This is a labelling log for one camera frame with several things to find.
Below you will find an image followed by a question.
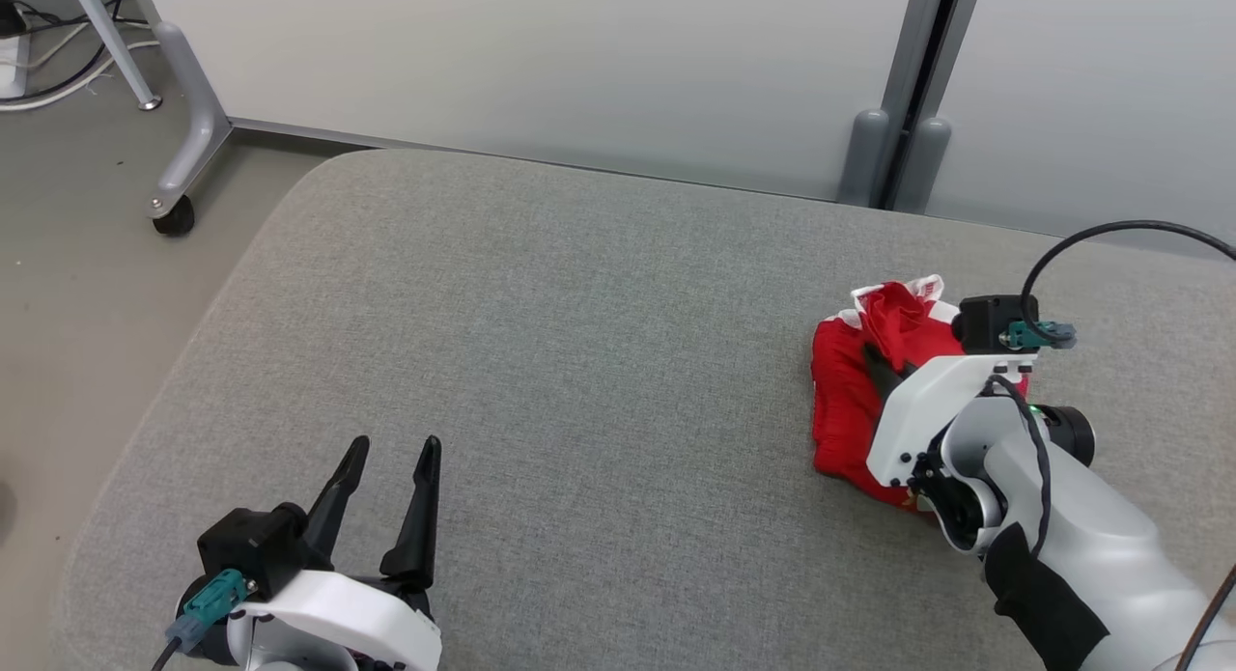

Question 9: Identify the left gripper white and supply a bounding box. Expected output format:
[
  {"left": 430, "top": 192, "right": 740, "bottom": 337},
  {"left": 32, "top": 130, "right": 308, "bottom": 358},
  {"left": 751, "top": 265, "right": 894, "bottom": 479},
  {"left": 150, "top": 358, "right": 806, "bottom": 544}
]
[{"left": 230, "top": 435, "right": 444, "bottom": 671}]

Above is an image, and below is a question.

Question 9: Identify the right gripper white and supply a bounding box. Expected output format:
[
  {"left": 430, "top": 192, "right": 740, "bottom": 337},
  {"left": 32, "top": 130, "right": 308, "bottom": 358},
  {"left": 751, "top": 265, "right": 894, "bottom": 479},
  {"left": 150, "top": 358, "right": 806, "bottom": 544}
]
[{"left": 861, "top": 342, "right": 1040, "bottom": 489}]

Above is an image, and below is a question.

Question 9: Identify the red and white sports garment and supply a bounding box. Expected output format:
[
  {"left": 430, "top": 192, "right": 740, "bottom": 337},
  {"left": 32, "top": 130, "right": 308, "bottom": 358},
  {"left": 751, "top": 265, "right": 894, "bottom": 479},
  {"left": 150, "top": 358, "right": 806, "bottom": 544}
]
[{"left": 810, "top": 274, "right": 969, "bottom": 510}]

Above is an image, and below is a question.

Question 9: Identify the grey table leg with caster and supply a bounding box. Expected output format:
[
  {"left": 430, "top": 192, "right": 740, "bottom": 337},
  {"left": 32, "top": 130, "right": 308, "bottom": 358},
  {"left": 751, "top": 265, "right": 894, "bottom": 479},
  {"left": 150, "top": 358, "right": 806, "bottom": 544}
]
[{"left": 126, "top": 0, "right": 234, "bottom": 238}]

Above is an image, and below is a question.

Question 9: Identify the thin grey table leg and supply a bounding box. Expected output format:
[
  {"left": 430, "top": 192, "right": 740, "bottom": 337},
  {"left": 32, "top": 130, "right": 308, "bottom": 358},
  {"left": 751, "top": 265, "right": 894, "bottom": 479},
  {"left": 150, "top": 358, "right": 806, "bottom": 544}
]
[{"left": 64, "top": 0, "right": 163, "bottom": 112}]

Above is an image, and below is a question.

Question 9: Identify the white power strip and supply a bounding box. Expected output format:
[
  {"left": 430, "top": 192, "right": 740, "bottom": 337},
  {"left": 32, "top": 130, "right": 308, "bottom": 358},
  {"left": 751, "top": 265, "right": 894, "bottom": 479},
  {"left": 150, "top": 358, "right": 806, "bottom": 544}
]
[{"left": 0, "top": 32, "right": 32, "bottom": 99}]

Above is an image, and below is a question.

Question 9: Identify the right teal cable connector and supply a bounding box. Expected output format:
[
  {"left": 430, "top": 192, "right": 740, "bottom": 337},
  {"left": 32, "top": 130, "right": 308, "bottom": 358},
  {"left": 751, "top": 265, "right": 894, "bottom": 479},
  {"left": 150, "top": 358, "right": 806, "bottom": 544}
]
[{"left": 999, "top": 321, "right": 1078, "bottom": 352}]

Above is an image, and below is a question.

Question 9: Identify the teal cable connector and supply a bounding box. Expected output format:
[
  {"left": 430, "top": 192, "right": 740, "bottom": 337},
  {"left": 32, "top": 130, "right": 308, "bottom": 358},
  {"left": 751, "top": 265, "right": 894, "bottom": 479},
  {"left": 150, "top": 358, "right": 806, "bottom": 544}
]
[
  {"left": 999, "top": 321, "right": 1078, "bottom": 352},
  {"left": 164, "top": 569, "right": 248, "bottom": 653}
]

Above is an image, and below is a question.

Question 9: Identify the left teal cable connector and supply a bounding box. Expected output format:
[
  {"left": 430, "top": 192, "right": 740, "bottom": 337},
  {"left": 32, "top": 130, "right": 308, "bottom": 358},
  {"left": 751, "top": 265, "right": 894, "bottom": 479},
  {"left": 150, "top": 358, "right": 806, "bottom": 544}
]
[{"left": 164, "top": 569, "right": 248, "bottom": 653}]

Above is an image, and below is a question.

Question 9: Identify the grey partition post with feet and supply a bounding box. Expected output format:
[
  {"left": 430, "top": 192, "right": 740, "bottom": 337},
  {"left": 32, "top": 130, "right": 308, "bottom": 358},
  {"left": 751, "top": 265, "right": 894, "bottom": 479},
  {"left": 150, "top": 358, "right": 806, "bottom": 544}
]
[{"left": 837, "top": 0, "right": 969, "bottom": 214}]

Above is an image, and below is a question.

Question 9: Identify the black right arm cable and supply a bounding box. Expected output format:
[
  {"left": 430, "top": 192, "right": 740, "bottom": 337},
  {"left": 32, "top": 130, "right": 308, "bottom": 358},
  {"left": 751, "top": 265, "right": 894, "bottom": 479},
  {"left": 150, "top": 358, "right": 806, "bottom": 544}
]
[{"left": 1018, "top": 220, "right": 1236, "bottom": 346}]

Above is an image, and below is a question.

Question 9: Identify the white floor cable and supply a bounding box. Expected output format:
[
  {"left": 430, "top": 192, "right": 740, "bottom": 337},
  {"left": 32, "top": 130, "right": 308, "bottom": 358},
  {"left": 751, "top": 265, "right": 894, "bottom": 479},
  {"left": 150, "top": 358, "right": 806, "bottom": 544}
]
[{"left": 0, "top": 19, "right": 160, "bottom": 112}]

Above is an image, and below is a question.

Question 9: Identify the black floor cable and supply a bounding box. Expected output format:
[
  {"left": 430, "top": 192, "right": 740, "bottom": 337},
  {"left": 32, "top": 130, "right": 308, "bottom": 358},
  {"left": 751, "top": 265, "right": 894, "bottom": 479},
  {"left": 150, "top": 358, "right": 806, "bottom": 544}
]
[{"left": 0, "top": 0, "right": 131, "bottom": 104}]

